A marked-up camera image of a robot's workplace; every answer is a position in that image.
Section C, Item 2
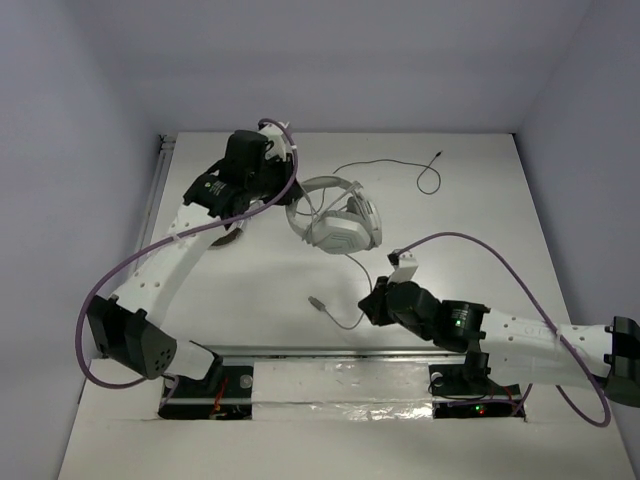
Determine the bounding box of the grey headphone cable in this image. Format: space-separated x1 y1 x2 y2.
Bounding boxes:
297 158 431 331

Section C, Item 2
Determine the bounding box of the white over-ear headphones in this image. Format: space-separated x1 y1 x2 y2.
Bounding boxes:
285 175 383 255

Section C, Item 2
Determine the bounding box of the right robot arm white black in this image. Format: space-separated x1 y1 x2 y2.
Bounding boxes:
358 277 639 407

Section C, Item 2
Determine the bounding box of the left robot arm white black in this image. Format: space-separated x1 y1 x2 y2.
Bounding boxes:
76 118 302 394

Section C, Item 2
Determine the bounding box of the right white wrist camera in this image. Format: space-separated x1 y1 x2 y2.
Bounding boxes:
387 250 418 284

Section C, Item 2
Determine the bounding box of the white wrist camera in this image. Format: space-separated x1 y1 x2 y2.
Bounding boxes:
387 250 418 284
258 119 293 163

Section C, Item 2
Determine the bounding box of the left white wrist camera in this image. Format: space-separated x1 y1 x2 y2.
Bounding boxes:
258 119 293 163

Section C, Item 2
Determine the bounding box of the aluminium front rail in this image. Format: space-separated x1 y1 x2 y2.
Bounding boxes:
216 346 463 404

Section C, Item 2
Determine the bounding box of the aluminium side rail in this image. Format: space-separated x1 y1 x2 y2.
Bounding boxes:
134 134 177 252

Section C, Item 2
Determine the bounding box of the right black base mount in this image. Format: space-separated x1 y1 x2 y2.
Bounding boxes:
428 364 526 420

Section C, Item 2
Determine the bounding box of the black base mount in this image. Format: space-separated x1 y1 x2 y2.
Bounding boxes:
158 365 254 421
428 364 526 420

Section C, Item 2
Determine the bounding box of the thin black audio cable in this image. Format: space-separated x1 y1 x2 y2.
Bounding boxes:
416 151 444 196

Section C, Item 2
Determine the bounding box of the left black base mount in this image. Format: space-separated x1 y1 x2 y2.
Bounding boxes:
158 365 254 421

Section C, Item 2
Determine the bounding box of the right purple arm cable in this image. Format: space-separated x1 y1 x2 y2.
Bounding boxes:
399 230 614 427

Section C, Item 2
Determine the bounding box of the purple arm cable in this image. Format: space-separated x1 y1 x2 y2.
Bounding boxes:
399 230 614 427
73 117 301 389

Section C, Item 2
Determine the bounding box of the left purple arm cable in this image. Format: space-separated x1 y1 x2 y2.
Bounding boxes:
73 117 301 389

